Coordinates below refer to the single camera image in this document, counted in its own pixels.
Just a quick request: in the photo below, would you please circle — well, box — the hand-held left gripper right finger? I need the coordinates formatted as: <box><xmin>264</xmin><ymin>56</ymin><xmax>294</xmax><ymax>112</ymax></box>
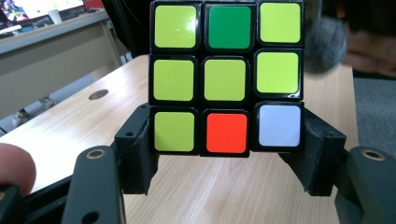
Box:
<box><xmin>278</xmin><ymin>106</ymin><xmax>348</xmax><ymax>197</ymax></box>

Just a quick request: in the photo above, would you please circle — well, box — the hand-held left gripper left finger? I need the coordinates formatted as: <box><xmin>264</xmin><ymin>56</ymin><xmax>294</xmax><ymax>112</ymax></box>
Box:
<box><xmin>114</xmin><ymin>104</ymin><xmax>161</xmax><ymax>196</ymax></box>

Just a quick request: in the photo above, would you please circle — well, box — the grey knitted cloth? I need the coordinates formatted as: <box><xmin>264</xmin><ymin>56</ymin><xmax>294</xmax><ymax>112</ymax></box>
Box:
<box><xmin>303</xmin><ymin>15</ymin><xmax>348</xmax><ymax>75</ymax></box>

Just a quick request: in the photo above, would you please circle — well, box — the multicoloured puzzle cube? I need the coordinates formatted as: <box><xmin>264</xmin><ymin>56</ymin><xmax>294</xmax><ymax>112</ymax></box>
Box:
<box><xmin>148</xmin><ymin>0</ymin><xmax>306</xmax><ymax>159</ymax></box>

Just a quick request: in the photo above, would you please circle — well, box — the dark round table grommet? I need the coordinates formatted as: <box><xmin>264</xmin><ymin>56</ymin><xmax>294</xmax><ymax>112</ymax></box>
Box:
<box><xmin>88</xmin><ymin>89</ymin><xmax>109</xmax><ymax>101</ymax></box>

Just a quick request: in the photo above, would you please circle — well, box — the small pale floor object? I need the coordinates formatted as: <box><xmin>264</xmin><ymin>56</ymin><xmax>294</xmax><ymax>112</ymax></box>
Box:
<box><xmin>38</xmin><ymin>94</ymin><xmax>57</xmax><ymax>110</ymax></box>
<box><xmin>11</xmin><ymin>108</ymin><xmax>31</xmax><ymax>127</ymax></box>

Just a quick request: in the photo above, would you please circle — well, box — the beige wooden desk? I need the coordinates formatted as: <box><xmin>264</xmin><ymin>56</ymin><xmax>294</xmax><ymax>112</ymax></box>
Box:
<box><xmin>0</xmin><ymin>10</ymin><xmax>129</xmax><ymax>121</ymax></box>

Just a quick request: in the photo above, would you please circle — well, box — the black metal stand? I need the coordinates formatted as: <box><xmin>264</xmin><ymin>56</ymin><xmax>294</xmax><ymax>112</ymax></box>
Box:
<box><xmin>102</xmin><ymin>0</ymin><xmax>151</xmax><ymax>59</ymax></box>

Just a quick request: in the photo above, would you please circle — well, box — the red box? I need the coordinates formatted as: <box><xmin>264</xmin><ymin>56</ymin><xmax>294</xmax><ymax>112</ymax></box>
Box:
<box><xmin>83</xmin><ymin>0</ymin><xmax>106</xmax><ymax>10</ymax></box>

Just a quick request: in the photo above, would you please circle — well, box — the white cup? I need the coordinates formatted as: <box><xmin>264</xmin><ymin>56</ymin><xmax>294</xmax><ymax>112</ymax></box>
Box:
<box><xmin>48</xmin><ymin>8</ymin><xmax>64</xmax><ymax>25</ymax></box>

